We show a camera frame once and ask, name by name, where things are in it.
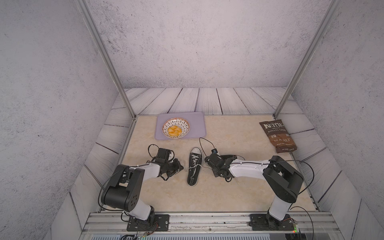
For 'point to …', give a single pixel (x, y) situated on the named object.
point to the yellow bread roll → (175, 131)
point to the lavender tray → (196, 120)
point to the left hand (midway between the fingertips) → (185, 167)
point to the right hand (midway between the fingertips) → (220, 166)
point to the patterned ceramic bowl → (180, 122)
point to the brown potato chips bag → (276, 131)
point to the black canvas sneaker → (195, 160)
